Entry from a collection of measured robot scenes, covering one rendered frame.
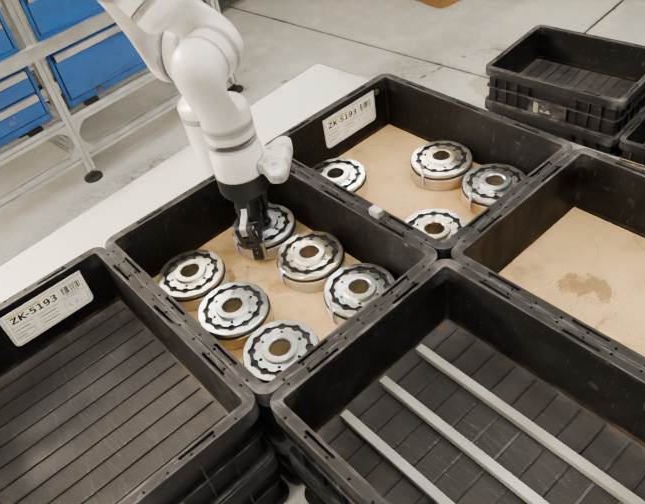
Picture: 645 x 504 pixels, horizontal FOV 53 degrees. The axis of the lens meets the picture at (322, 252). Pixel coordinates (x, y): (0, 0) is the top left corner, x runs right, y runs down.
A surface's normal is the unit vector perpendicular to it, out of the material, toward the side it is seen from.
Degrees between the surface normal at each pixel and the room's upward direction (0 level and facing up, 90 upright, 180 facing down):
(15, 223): 0
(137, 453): 0
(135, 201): 0
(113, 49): 90
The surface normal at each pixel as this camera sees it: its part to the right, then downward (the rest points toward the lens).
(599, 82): -0.15, -0.72
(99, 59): 0.72, 0.40
